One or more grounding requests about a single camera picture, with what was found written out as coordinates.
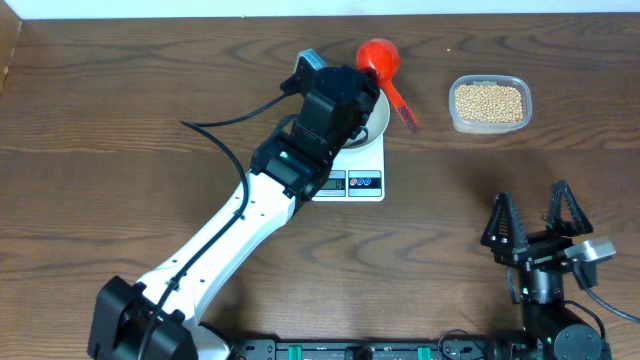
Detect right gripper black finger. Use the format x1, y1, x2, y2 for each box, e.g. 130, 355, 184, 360
481, 192, 528, 250
543, 180, 595, 237

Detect red plastic measuring scoop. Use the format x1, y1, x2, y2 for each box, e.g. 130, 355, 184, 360
356, 38, 420, 133

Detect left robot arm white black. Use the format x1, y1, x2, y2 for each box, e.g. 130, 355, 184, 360
87, 66, 380, 360

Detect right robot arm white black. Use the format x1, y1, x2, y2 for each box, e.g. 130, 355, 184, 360
481, 180, 616, 359

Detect white ceramic bowl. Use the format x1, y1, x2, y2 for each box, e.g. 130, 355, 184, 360
342, 91, 390, 152

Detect white digital kitchen scale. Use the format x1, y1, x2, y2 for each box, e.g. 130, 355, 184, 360
313, 135, 385, 202

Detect soybeans in container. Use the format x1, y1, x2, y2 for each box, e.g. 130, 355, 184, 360
454, 85, 524, 123

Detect clear plastic container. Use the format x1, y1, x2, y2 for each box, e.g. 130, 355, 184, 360
448, 74, 533, 135

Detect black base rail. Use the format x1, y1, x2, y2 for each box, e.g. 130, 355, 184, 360
225, 336, 552, 360

